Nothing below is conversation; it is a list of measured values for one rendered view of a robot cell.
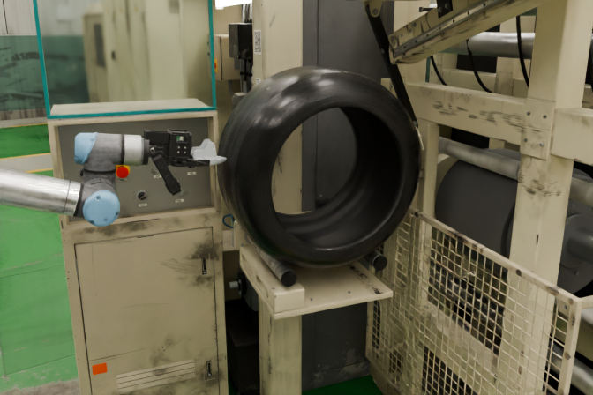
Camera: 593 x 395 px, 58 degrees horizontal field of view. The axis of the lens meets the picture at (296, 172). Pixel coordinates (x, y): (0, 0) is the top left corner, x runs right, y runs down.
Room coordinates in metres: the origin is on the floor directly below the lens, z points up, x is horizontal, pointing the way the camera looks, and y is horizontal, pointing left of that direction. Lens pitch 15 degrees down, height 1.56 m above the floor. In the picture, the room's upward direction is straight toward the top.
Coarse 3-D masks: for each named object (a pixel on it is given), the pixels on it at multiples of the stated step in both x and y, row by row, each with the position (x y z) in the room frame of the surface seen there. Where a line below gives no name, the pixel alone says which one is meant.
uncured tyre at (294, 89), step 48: (288, 96) 1.34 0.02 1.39; (336, 96) 1.36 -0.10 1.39; (384, 96) 1.42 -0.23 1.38; (240, 144) 1.32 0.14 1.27; (384, 144) 1.67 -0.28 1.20; (240, 192) 1.30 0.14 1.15; (384, 192) 1.61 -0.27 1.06; (288, 240) 1.31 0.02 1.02; (336, 240) 1.56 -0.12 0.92; (384, 240) 1.42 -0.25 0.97
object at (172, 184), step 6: (156, 156) 1.30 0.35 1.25; (156, 162) 1.29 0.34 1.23; (162, 162) 1.30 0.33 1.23; (162, 168) 1.30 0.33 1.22; (168, 168) 1.30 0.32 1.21; (162, 174) 1.30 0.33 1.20; (168, 174) 1.30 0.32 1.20; (168, 180) 1.30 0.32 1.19; (174, 180) 1.31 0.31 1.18; (168, 186) 1.30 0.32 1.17; (174, 186) 1.31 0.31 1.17; (180, 186) 1.32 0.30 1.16; (174, 192) 1.31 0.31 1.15
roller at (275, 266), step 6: (264, 252) 1.48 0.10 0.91; (264, 258) 1.46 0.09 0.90; (270, 258) 1.43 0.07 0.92; (270, 264) 1.41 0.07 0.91; (276, 264) 1.39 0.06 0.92; (282, 264) 1.38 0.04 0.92; (276, 270) 1.36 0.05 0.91; (282, 270) 1.34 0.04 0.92; (288, 270) 1.34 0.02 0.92; (276, 276) 1.37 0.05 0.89; (282, 276) 1.32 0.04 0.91; (288, 276) 1.32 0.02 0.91; (294, 276) 1.33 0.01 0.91; (282, 282) 1.32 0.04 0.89; (288, 282) 1.32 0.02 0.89; (294, 282) 1.33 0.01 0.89
